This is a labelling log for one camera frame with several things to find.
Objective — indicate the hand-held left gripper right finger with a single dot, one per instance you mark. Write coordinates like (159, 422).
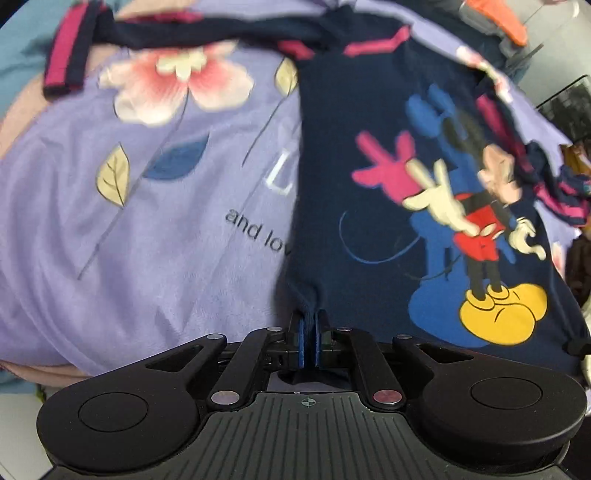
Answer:
(318, 342)

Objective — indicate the teal bed sheet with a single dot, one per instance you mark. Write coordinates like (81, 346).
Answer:
(27, 32)

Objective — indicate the navy cartoon print shirt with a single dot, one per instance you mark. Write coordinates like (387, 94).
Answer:
(383, 115)

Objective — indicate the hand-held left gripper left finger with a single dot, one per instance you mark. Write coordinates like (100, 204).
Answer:
(301, 342)

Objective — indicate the purple floral blanket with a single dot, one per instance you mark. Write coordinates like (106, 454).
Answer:
(152, 258)

